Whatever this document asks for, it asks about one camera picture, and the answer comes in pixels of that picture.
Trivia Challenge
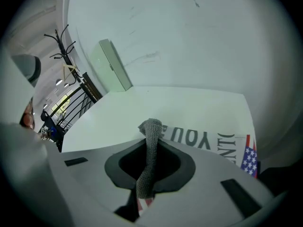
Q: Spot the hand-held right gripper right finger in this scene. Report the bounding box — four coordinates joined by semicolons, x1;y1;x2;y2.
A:
138;139;276;227

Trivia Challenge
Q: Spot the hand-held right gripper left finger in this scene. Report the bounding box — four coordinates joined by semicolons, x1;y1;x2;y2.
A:
47;138;148;223

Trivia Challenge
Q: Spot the grey knitted cloth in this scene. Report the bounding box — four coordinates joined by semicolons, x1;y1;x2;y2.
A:
137;118;164;200

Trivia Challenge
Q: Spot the black metal railing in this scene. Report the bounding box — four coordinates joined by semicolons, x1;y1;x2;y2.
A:
50;71;104;133

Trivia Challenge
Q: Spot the window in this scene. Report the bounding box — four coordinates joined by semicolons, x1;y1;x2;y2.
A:
51;91;73;115

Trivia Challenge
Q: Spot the person's head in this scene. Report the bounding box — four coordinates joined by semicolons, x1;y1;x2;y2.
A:
18;97;36;130

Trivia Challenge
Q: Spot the wooden hanger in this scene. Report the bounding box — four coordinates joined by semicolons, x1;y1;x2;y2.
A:
62;62;79;82

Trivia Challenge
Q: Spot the black coat rack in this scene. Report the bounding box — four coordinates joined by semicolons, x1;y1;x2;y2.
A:
44;24;84;86

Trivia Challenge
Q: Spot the white wall cabinet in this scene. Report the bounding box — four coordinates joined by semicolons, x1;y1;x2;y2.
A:
90;38;134;93

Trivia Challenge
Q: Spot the grey head-worn camera mount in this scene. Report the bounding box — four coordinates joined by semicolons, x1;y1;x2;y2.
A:
11;54;42;87

